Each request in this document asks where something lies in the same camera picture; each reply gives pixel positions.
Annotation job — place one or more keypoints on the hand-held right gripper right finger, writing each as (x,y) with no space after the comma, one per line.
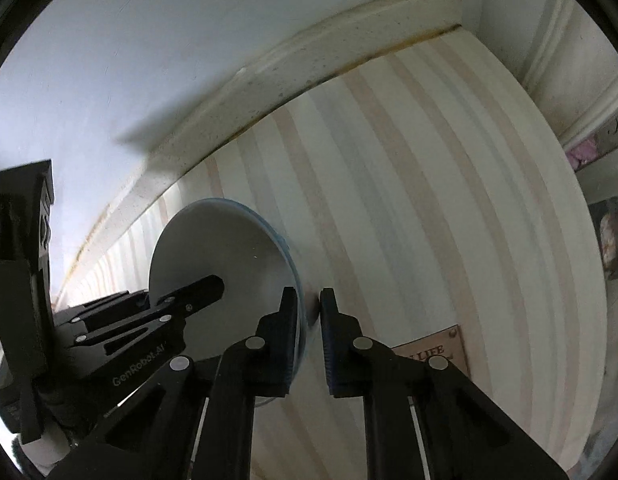
(329,342)

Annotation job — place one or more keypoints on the white bowl with blue rim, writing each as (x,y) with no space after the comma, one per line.
(214,240)

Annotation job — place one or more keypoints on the striped tablecloth with cat print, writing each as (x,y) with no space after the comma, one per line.
(414,210)

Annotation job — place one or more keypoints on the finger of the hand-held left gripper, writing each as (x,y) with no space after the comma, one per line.
(199,292)
(119,301)

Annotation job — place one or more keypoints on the pink cloth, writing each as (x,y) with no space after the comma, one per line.
(584,152)

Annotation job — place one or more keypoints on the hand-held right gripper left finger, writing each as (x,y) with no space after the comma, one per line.
(289,342)

